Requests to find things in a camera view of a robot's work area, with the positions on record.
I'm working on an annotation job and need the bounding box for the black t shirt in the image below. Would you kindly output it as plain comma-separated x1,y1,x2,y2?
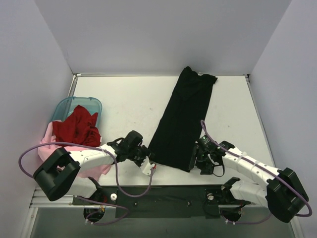
149,66,217,172

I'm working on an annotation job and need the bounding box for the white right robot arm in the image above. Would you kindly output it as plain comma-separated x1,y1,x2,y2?
190,136,312,223

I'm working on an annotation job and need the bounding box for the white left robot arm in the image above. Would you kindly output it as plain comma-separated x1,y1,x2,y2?
33,130,156,204

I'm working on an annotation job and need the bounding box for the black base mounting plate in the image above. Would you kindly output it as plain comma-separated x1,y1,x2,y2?
72,185,249,222

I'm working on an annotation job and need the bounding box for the red t shirt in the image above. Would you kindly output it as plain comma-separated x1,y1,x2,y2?
53,105,102,147

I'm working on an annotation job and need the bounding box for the teal plastic bin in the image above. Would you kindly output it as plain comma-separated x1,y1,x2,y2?
51,97,103,126

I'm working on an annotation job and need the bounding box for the pink t shirt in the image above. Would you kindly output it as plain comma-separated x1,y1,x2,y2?
38,121,111,180

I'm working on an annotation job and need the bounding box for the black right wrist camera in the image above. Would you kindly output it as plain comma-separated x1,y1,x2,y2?
197,135,218,151

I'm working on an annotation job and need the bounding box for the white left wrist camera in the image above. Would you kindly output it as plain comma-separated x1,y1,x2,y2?
140,158,156,176

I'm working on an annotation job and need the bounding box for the aluminium front rail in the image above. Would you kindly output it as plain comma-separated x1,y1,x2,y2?
29,186,297,208

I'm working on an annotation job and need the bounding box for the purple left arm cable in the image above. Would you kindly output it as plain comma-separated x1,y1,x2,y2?
19,143,157,226

